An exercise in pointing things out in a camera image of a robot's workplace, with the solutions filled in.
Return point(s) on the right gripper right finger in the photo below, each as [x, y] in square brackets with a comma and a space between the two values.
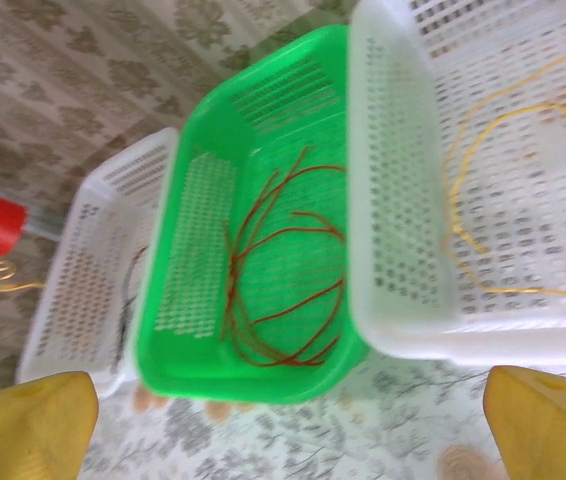
[548, 430]

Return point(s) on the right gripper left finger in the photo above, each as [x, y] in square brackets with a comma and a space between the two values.
[23, 430]

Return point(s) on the white plastic basket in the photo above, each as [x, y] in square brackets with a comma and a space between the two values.
[88, 280]
[398, 200]

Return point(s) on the green plastic basket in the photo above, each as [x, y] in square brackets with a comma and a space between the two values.
[203, 250]

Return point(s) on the floral patterned tablecloth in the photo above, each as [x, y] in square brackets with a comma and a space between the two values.
[288, 440]

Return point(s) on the aluminium extrusion frame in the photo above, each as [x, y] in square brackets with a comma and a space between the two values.
[45, 227]

